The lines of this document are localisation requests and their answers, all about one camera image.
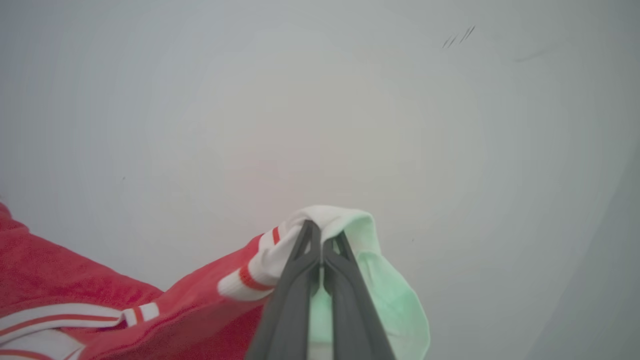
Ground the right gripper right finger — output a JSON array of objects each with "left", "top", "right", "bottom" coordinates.
[{"left": 322, "top": 230, "right": 396, "bottom": 360}]

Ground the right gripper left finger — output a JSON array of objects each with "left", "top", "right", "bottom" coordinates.
[{"left": 245, "top": 220, "right": 321, "bottom": 360}]

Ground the red and white T-shirt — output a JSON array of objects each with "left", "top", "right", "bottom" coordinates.
[{"left": 0, "top": 202, "right": 432, "bottom": 360}]

